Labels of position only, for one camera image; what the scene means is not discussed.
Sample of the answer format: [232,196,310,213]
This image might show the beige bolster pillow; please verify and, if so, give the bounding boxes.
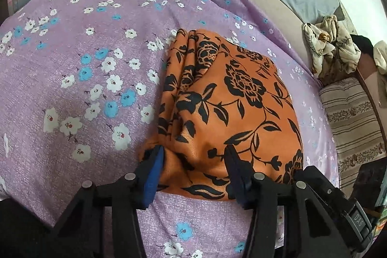
[208,0,321,83]

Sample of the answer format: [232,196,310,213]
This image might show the striped beige cushion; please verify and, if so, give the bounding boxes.
[320,78,387,186]

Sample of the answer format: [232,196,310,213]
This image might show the brown wooden headboard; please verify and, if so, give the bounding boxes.
[358,52,387,140]

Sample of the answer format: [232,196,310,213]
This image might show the orange black floral top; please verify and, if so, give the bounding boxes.
[139,28,304,202]

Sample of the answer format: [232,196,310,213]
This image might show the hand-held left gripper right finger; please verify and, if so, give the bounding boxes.
[224,145,342,258]

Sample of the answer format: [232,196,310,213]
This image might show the black cloth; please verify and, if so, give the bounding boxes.
[351,34,376,57]

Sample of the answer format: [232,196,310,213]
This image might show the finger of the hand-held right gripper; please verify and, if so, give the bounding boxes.
[295,166,345,210]

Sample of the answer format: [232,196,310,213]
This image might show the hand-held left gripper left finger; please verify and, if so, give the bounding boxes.
[45,146,165,258]

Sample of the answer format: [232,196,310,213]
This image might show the crumpled cream floral cloth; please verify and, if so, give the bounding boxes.
[302,15,362,79]

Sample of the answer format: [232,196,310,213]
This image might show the purple floral blanket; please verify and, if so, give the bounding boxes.
[0,0,340,258]

